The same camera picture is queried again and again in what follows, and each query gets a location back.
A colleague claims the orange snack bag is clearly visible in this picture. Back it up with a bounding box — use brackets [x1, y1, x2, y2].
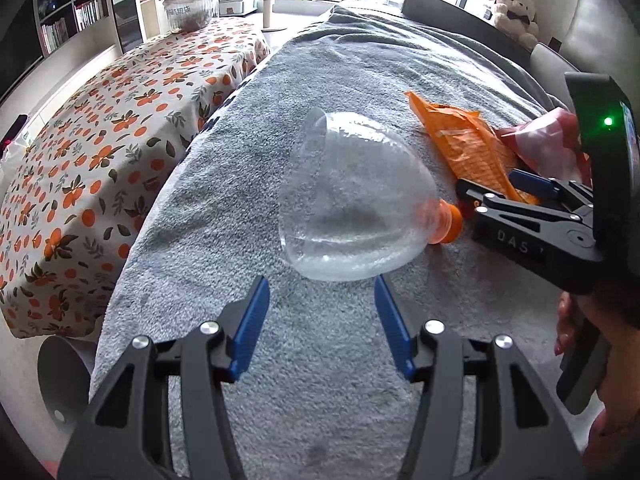
[406, 91, 539, 205]

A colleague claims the clear bottle orange cap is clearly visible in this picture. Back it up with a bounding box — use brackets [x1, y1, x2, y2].
[279, 108, 462, 282]

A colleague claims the round trash bin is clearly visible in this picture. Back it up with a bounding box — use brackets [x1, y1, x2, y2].
[37, 336, 96, 437]

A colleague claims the person's right hand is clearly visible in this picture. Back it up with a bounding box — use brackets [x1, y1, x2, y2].
[553, 289, 640, 466]

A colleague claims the red white snack bag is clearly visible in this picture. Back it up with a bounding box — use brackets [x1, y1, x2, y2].
[496, 107, 591, 185]

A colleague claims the grey leather sofa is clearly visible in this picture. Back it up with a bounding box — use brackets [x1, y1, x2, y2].
[401, 0, 639, 115]

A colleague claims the white plush sheep toy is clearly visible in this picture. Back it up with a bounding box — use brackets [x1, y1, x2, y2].
[489, 0, 539, 51]

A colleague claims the orange floral tablecloth table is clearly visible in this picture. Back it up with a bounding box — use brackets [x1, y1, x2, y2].
[1, 18, 269, 339]

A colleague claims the clear plastic jar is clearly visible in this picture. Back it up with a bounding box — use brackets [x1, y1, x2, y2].
[163, 0, 219, 32]

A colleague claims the black television screen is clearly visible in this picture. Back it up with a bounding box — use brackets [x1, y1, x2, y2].
[0, 0, 42, 100]

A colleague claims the dark bookshelf unit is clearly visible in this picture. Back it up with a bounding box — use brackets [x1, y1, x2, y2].
[32, 0, 119, 58]

